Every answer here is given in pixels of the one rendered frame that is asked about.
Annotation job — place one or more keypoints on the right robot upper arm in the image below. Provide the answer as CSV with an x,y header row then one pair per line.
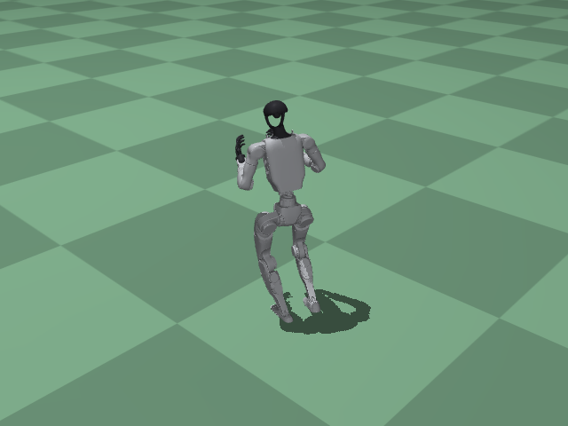
x,y
313,152

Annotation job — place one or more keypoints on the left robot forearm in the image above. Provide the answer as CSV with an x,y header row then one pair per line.
x,y
240,172

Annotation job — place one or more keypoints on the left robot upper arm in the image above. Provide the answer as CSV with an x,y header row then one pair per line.
x,y
255,152

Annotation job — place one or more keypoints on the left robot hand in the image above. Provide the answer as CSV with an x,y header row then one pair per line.
x,y
239,156

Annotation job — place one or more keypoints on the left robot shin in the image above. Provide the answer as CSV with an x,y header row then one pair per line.
x,y
273,284

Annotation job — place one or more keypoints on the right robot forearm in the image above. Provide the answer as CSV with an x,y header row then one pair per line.
x,y
307,161

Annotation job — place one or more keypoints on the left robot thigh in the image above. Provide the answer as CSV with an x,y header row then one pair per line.
x,y
265,225

